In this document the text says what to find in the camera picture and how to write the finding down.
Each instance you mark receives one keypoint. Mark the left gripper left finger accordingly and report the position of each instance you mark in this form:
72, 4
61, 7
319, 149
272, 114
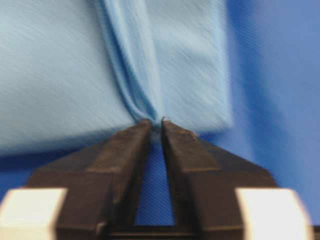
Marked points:
77, 196

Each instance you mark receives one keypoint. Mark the light blue towel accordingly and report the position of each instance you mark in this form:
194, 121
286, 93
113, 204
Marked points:
157, 58

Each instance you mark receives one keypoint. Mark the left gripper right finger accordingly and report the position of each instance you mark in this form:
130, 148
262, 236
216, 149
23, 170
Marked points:
226, 197

